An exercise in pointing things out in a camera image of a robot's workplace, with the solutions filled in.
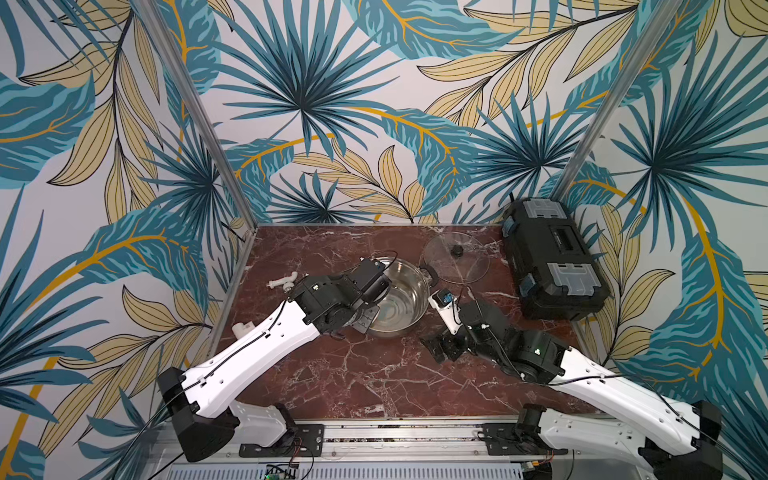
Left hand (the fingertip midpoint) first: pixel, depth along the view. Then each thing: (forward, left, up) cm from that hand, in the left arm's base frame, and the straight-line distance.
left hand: (356, 312), depth 70 cm
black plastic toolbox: (+16, -56, -5) cm, 58 cm away
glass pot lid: (+35, -33, -22) cm, 53 cm away
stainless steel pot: (+15, -13, -23) cm, 31 cm away
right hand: (-1, -19, -2) cm, 19 cm away
